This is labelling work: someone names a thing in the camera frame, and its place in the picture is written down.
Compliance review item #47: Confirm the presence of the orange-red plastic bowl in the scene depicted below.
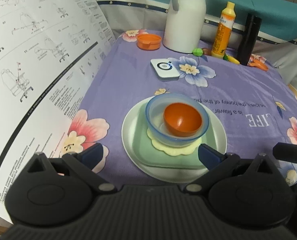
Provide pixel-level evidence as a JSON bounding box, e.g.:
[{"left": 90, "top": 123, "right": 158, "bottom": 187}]
[{"left": 163, "top": 102, "right": 203, "bottom": 137}]

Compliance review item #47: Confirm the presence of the blue translucent plastic bowl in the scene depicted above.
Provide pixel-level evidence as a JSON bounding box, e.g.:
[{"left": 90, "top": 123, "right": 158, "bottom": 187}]
[{"left": 145, "top": 93, "right": 210, "bottom": 147}]

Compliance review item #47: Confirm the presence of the cream scalloped small plate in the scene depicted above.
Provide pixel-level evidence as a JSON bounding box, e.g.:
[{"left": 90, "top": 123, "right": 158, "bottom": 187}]
[{"left": 147, "top": 128, "right": 202, "bottom": 157}]

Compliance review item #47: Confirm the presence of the purple floral tablecloth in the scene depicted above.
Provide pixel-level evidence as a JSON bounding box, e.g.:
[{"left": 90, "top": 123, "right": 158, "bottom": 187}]
[{"left": 59, "top": 38, "right": 297, "bottom": 186}]

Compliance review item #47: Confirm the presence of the white round plate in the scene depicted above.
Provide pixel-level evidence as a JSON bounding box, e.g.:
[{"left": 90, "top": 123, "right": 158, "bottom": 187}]
[{"left": 121, "top": 96, "right": 228, "bottom": 184}]

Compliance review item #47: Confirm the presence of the orange toy frying pan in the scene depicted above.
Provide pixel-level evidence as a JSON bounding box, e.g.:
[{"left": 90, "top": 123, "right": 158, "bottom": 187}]
[{"left": 248, "top": 59, "right": 269, "bottom": 72}]

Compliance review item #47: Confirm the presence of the yellow toy banana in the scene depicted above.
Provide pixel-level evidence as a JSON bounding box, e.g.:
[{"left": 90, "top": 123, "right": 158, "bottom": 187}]
[{"left": 228, "top": 55, "right": 240, "bottom": 64}]

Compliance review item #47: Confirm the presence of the green toy cucumber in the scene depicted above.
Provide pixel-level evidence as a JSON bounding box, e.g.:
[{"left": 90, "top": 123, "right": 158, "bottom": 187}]
[{"left": 223, "top": 54, "right": 229, "bottom": 61}]

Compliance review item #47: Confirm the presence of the brown toy half ball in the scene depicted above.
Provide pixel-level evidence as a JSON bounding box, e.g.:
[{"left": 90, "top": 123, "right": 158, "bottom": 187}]
[{"left": 202, "top": 48, "right": 211, "bottom": 56}]

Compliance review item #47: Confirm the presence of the green toy vegetable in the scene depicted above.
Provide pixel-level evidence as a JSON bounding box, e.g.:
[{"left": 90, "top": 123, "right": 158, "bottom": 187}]
[{"left": 192, "top": 48, "right": 204, "bottom": 57}]

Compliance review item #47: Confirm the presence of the white printed instruction sheet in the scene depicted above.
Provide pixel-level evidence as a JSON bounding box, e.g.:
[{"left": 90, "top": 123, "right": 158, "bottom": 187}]
[{"left": 0, "top": 0, "right": 115, "bottom": 221}]

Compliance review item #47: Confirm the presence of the orange yellow detergent bottle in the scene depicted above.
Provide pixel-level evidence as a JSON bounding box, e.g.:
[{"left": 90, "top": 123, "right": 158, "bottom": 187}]
[{"left": 211, "top": 2, "right": 236, "bottom": 59}]

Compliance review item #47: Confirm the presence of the black tall flask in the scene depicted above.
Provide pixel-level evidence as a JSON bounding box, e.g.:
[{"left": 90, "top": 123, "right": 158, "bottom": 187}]
[{"left": 236, "top": 13, "right": 262, "bottom": 66}]

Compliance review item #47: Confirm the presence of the orange toy pot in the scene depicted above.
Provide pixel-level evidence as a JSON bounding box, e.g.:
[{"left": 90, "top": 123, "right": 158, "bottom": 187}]
[{"left": 136, "top": 34, "right": 161, "bottom": 50}]

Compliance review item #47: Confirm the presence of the white thermos jug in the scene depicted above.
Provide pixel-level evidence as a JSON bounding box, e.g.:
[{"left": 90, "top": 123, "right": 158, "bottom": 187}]
[{"left": 163, "top": 0, "right": 206, "bottom": 54}]

